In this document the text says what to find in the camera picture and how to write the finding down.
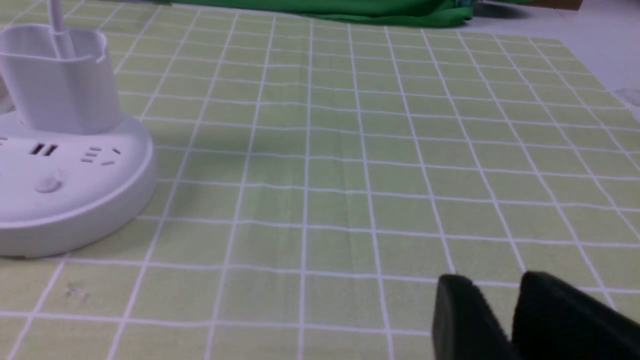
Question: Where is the white desk lamp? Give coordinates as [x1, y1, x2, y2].
[0, 0, 158, 259]

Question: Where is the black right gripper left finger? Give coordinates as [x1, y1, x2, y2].
[431, 274, 521, 360]

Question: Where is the green backdrop cloth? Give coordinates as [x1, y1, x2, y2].
[180, 0, 475, 28]

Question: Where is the green checkered tablecloth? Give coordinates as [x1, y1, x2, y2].
[1, 0, 639, 360]

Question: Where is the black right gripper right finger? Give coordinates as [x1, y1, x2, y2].
[511, 271, 640, 360]

